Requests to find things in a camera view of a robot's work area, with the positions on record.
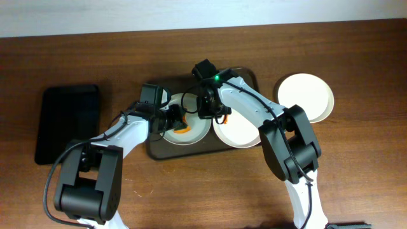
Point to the pale green plate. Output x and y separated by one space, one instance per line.
197 128

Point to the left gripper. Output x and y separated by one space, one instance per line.
175 117

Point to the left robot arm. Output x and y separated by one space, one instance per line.
89 185

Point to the black rectangular tray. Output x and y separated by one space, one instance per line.
67 113

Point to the dark brown serving tray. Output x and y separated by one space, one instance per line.
161 149

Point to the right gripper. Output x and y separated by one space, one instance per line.
209 111

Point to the green orange sponge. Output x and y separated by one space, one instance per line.
183 127

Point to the white plate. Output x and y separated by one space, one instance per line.
308 91
237 131

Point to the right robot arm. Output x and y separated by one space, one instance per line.
290 147

